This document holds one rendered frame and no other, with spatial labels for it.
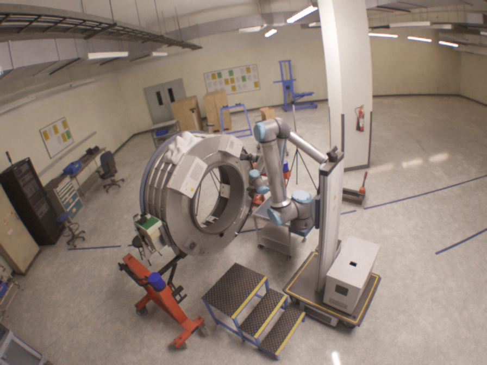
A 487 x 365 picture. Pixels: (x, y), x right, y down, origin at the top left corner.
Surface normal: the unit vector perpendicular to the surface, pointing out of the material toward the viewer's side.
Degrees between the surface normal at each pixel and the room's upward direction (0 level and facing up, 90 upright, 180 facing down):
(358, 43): 90
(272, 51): 90
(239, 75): 90
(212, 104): 90
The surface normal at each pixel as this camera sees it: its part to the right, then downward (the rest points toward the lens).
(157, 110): 0.04, 0.50
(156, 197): -0.60, 0.02
